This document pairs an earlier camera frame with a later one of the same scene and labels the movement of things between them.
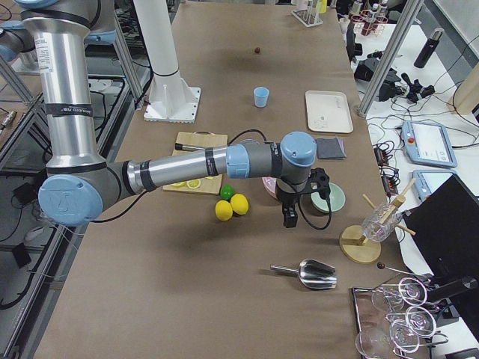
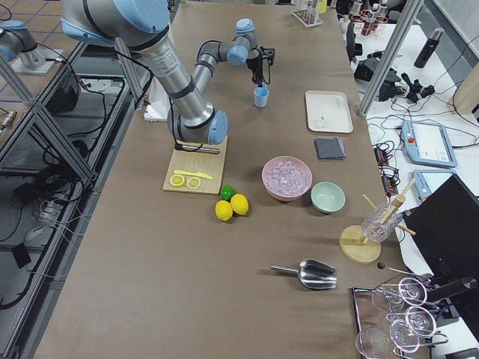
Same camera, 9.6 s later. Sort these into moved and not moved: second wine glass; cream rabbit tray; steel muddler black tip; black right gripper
Moved: black right gripper
Not moved: steel muddler black tip; second wine glass; cream rabbit tray
